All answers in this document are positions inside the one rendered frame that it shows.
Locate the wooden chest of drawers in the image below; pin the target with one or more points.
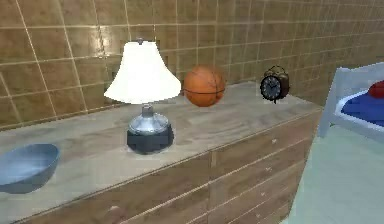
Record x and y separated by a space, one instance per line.
213 156

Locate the pale blue bed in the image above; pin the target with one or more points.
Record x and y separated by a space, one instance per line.
358 106

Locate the black alarm clock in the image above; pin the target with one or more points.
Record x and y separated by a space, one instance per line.
273 86

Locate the red pillow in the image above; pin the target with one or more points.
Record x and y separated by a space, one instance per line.
377 90

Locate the orange basketball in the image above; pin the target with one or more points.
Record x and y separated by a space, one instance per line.
204 86

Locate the blue bowl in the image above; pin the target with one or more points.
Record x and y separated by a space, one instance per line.
25 166

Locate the white shade table lamp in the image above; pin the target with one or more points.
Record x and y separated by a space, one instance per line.
142 76

